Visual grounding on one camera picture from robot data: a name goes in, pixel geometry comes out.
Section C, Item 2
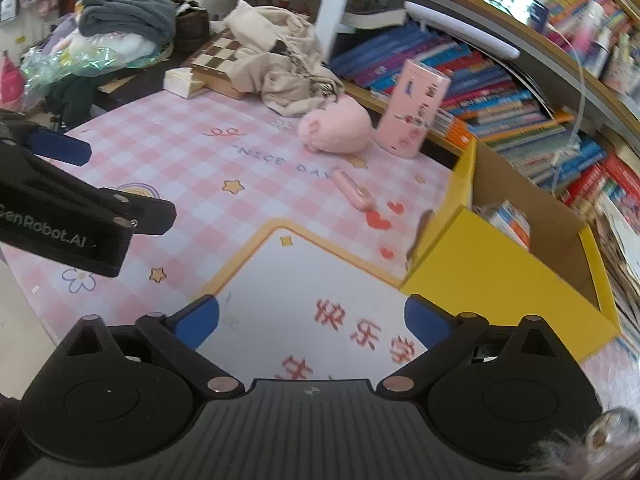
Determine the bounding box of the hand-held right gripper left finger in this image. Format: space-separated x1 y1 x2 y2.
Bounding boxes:
62 295 247 400

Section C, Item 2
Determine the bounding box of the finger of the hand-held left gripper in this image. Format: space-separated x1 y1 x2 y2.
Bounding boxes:
0 144 177 237
0 110 93 168

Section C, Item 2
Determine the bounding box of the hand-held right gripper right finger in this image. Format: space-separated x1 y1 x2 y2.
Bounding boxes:
376 296 566 397

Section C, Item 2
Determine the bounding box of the yellow cardboard box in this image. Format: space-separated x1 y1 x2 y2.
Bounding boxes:
400 137 621 361

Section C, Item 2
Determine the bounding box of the white orange toothpaste box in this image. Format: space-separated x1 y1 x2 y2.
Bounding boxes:
482 200 531 251

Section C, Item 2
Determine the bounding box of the pink sticker cylinder container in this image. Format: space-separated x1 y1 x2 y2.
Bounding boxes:
376 58 452 159

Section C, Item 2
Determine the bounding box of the dark green cloth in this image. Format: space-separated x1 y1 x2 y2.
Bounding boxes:
47 77 101 128

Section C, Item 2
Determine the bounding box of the pink checked desk mat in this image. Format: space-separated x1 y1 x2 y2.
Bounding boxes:
0 82 481 381

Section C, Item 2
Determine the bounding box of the iridescent plastic bag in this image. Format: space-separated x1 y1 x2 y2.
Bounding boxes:
20 35 161 83

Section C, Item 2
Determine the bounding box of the pink backpack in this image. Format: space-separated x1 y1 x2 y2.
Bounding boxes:
0 50 26 111

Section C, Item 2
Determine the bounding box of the grey blanket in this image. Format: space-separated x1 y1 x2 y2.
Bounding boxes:
79 0 177 41

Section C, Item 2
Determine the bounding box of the small pink handheld device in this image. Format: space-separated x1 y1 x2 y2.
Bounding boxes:
331 168 375 211

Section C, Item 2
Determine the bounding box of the wooden chessboard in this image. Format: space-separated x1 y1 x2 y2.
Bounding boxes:
191 30 251 101

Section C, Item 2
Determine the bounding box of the dark brown bag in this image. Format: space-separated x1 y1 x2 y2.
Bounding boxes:
172 2 211 53

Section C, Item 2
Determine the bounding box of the small orange white box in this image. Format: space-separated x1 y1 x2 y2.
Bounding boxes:
432 110 473 150

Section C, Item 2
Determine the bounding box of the cream cloth bag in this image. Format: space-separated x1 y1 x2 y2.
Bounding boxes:
222 0 346 118

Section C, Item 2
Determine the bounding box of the stack of magazines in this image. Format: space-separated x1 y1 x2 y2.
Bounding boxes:
595 195 640 361

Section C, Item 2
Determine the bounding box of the pink plush toy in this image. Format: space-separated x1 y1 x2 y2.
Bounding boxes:
297 96 373 154

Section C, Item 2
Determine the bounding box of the grey fuzzy sleeve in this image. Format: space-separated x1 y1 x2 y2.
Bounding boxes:
530 400 640 480

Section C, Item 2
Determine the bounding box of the row of colourful books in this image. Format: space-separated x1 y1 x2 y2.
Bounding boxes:
330 20 640 211

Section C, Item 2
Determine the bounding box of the white bookshelf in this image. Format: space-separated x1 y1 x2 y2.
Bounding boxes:
200 0 640 171

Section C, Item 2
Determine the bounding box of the white lamp bar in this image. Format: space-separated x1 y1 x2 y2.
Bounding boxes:
404 1 521 61

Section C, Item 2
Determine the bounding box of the smartphone on shelf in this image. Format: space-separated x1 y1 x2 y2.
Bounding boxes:
479 0 548 31

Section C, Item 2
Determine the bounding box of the row of upright paperback books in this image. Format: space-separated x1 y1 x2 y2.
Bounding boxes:
420 0 640 91

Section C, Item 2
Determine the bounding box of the white cable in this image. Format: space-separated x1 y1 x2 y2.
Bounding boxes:
550 25 588 191

